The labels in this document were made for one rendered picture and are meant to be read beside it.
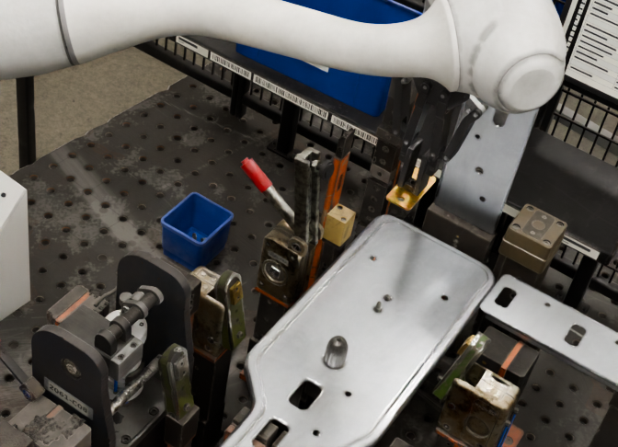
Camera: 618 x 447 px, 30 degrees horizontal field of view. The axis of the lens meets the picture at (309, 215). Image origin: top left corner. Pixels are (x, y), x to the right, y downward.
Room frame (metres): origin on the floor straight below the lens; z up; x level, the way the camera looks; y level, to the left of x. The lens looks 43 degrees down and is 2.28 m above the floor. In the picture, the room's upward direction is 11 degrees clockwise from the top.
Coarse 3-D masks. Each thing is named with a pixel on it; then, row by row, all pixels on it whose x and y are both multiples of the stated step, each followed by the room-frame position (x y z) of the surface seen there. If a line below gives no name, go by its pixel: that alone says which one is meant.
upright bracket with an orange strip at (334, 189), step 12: (348, 132) 1.34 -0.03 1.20; (348, 144) 1.34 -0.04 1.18; (336, 156) 1.34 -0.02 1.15; (348, 156) 1.35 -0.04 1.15; (336, 168) 1.33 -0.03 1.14; (336, 180) 1.33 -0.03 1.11; (336, 192) 1.34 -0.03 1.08; (324, 204) 1.33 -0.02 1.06; (336, 204) 1.34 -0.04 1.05; (324, 216) 1.33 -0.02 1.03; (324, 228) 1.33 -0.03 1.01; (312, 264) 1.33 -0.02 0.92; (312, 276) 1.33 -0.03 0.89
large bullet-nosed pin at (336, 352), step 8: (336, 336) 1.08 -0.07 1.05; (328, 344) 1.07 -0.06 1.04; (336, 344) 1.06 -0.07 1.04; (344, 344) 1.07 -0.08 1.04; (328, 352) 1.06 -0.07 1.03; (336, 352) 1.06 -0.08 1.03; (344, 352) 1.06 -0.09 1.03; (328, 360) 1.06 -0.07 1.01; (336, 360) 1.06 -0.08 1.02; (344, 360) 1.06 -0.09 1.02; (336, 368) 1.06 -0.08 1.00
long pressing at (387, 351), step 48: (384, 240) 1.34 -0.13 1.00; (432, 240) 1.36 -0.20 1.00; (336, 288) 1.21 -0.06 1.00; (384, 288) 1.23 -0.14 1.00; (432, 288) 1.25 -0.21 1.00; (480, 288) 1.27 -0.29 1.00; (288, 336) 1.10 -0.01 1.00; (384, 336) 1.14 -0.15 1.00; (432, 336) 1.16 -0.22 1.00; (288, 384) 1.01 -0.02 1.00; (336, 384) 1.03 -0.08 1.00; (384, 384) 1.05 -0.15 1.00; (240, 432) 0.91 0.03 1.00; (288, 432) 0.93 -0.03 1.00; (336, 432) 0.95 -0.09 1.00; (384, 432) 0.97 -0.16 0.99
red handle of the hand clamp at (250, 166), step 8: (248, 160) 1.29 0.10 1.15; (248, 168) 1.28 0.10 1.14; (256, 168) 1.29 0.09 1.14; (248, 176) 1.28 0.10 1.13; (256, 176) 1.28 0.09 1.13; (264, 176) 1.28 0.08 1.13; (256, 184) 1.27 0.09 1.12; (264, 184) 1.27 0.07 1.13; (264, 192) 1.27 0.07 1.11; (272, 192) 1.27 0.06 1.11; (272, 200) 1.26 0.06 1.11; (280, 200) 1.27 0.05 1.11; (280, 208) 1.26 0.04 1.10; (288, 208) 1.26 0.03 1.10; (288, 216) 1.25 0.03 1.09; (288, 224) 1.25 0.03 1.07
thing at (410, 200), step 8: (416, 168) 1.23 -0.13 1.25; (416, 176) 1.22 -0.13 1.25; (432, 176) 1.22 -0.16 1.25; (408, 184) 1.19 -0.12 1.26; (432, 184) 1.21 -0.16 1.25; (392, 192) 1.17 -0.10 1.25; (400, 192) 1.18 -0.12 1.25; (408, 192) 1.18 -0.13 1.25; (424, 192) 1.19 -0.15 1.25; (392, 200) 1.16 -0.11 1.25; (408, 200) 1.16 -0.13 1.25; (416, 200) 1.17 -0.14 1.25; (408, 208) 1.15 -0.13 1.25
